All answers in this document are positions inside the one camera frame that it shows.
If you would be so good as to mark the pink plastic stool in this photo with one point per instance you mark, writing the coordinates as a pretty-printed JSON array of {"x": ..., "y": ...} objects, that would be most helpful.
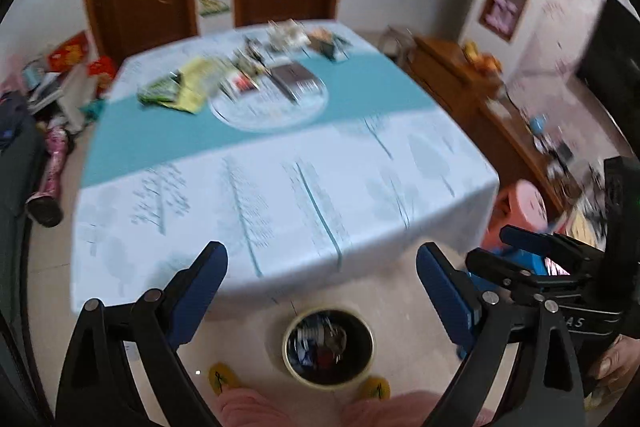
[{"x": 525, "y": 207}]

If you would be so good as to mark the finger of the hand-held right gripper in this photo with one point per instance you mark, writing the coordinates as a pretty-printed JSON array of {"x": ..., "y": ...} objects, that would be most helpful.
[
  {"x": 530, "y": 239},
  {"x": 500, "y": 267}
]

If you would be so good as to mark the dark green sofa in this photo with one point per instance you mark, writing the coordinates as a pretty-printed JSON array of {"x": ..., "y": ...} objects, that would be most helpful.
[{"x": 15, "y": 217}]

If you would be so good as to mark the tree print tablecloth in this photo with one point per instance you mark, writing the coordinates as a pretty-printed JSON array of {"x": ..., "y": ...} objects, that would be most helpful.
[{"x": 300, "y": 207}]

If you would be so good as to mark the black and white wrapper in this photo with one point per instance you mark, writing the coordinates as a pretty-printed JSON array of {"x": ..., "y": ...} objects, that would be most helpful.
[{"x": 250, "y": 52}]

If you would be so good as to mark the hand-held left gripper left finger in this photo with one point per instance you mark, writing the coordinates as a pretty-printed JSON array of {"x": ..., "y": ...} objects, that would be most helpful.
[{"x": 200, "y": 289}]

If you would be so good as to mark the grey plastic stool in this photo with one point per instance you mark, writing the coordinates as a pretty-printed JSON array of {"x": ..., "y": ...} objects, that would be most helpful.
[{"x": 397, "y": 43}]

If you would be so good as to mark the yellow slipper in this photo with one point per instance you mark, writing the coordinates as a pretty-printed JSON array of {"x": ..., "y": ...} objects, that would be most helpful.
[
  {"x": 224, "y": 377},
  {"x": 375, "y": 388}
]

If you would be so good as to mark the round yellow-rimmed trash bin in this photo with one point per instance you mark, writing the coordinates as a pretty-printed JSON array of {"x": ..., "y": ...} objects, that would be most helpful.
[{"x": 327, "y": 380}]

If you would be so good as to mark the bowl of fruit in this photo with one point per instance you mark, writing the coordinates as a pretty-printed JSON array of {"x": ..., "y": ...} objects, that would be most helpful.
[{"x": 482, "y": 57}]

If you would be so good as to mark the pink patterned roll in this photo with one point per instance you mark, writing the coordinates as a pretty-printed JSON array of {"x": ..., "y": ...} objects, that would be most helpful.
[{"x": 50, "y": 177}]

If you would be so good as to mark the white side table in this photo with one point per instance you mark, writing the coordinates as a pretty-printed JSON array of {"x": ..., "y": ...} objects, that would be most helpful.
[{"x": 70, "y": 92}]

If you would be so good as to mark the small red box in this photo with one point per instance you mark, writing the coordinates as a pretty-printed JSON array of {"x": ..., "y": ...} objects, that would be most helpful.
[{"x": 102, "y": 74}]

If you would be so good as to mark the black television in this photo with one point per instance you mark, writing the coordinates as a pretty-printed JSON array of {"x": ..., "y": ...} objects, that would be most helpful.
[{"x": 612, "y": 47}]

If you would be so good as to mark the large red gift box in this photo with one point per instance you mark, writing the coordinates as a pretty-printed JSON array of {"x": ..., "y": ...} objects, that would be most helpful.
[{"x": 70, "y": 52}]

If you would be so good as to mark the yellow plastic bag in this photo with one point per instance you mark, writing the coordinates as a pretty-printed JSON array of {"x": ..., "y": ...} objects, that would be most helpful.
[{"x": 195, "y": 82}]

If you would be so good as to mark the small blue toy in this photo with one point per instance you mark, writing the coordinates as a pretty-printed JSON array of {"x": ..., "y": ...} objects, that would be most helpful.
[{"x": 540, "y": 126}]

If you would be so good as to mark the long wooden cabinet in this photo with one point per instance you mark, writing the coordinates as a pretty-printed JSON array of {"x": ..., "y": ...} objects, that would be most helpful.
[{"x": 520, "y": 147}]

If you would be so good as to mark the person's left leg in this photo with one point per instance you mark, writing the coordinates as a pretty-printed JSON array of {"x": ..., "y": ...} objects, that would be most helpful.
[{"x": 255, "y": 409}]

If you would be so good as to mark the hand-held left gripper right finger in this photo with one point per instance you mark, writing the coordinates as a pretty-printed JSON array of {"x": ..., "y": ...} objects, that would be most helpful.
[{"x": 445, "y": 294}]

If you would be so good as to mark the dark green carton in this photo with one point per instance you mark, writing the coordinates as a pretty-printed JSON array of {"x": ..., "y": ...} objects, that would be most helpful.
[{"x": 331, "y": 49}]

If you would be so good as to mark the person's right hand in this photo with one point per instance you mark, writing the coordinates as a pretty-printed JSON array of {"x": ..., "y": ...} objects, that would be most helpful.
[{"x": 612, "y": 367}]

